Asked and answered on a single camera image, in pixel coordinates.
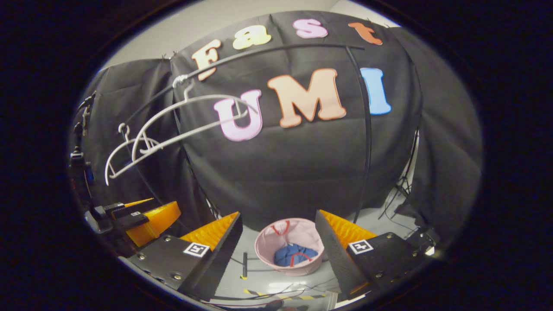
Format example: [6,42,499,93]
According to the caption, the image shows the black clothes rack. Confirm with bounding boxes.
[124,42,373,224]

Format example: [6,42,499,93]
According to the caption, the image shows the white hanger with clear hook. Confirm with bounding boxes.
[131,74,259,164]

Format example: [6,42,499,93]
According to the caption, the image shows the blue corduroy jacket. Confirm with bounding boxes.
[274,243,319,267]

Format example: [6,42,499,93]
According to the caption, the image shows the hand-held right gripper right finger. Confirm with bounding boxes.
[315,209,428,301]

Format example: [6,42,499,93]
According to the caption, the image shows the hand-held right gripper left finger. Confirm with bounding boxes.
[125,212,243,301]

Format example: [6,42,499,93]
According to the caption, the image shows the pink laundry hamper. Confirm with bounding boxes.
[254,218,325,277]

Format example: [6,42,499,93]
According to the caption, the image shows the black backdrop stand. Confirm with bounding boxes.
[379,130,420,222]

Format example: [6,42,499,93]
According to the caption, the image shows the black floor cables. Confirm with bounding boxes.
[228,257,343,304]

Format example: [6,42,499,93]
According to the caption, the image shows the white plastic hanger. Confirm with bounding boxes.
[105,123,165,186]

